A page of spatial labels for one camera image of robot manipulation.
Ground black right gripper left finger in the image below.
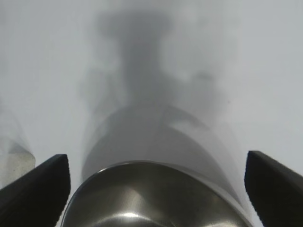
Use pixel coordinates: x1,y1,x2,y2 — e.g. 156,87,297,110
0,153,71,227

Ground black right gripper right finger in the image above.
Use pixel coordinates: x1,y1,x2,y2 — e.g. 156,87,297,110
244,150,303,227

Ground white rice grains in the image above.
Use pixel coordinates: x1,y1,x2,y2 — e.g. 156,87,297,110
3,152,36,188

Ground translucent plastic measuring cup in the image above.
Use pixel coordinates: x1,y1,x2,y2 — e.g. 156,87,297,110
0,99,36,190

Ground stainless steel mixing bowl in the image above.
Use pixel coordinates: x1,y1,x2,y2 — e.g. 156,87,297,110
62,160,250,227

